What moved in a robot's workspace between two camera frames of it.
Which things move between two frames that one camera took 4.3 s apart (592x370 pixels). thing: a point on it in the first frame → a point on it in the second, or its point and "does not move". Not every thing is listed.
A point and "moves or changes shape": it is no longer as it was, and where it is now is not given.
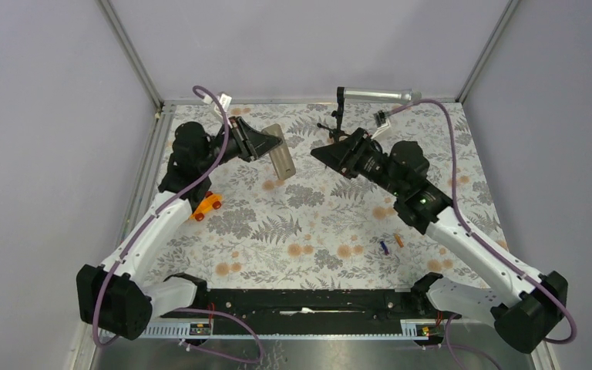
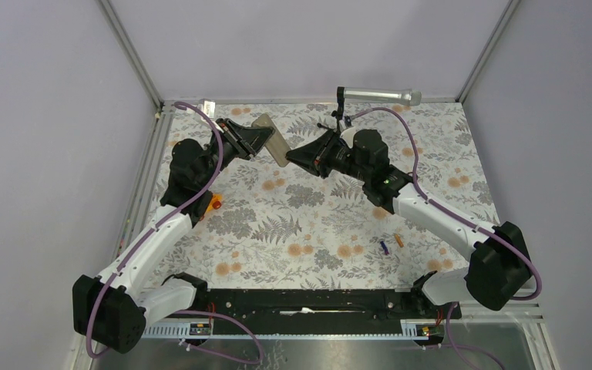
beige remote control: (280, 156) moves or changes shape
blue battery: (386, 251) does not move
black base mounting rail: (375, 305) does not move
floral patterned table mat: (274, 218) does not move
